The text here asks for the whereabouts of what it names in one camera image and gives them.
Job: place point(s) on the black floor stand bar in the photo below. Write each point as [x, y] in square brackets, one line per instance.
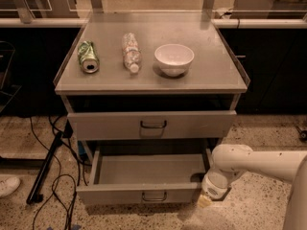
[35, 196]

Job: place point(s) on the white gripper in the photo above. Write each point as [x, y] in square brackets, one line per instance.
[212, 188]

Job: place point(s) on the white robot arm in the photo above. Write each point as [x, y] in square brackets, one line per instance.
[230, 162]

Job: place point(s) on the grey metal drawer cabinet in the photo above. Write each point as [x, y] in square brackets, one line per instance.
[214, 82]

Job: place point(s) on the white ceramic bowl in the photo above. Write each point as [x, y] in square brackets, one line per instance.
[173, 59]

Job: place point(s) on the white shoe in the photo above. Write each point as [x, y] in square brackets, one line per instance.
[9, 186]

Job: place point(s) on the white counter rail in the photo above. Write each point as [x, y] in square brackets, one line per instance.
[219, 23]

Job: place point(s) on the clear plastic water bottle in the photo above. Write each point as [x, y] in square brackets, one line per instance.
[131, 53]

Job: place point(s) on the crushed green soda can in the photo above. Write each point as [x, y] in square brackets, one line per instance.
[87, 57]

